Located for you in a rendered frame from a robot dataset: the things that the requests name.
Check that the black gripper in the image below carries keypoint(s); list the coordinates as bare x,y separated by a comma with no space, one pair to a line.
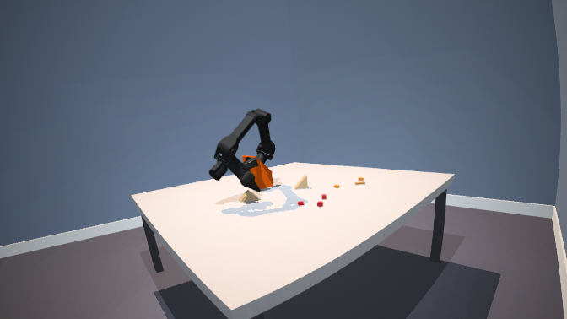
247,179

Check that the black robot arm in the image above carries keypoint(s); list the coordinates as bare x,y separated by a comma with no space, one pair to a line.
229,145

